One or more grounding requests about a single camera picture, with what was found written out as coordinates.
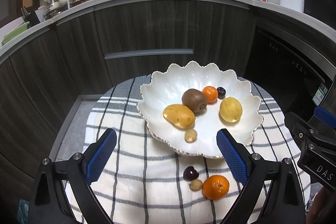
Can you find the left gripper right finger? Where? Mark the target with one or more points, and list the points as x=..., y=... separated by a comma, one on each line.
x=284, y=201

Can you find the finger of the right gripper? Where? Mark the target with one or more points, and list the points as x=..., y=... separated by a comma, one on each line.
x=296, y=122
x=325, y=117

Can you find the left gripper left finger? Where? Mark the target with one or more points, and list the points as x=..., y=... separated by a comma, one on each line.
x=49, y=203

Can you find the yellow lemon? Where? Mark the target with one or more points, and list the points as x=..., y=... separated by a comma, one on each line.
x=230, y=110

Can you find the large orange mandarin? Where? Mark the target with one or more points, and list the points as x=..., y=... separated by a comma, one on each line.
x=215, y=187

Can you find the small orange mandarin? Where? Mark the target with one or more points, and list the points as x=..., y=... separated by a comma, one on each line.
x=211, y=93

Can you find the brown kiwi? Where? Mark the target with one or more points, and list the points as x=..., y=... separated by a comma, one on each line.
x=195, y=100

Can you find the yellow mango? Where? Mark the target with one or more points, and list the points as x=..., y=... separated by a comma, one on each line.
x=179, y=115

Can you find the dark wood kitchen cabinets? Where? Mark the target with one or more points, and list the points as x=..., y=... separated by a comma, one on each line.
x=91, y=47

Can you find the black dishwasher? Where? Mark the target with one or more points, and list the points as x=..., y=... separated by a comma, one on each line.
x=287, y=75

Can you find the white plaid cloth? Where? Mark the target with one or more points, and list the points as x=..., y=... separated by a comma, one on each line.
x=143, y=182

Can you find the white scalloped ceramic bowl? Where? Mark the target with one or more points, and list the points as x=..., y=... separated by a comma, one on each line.
x=167, y=88

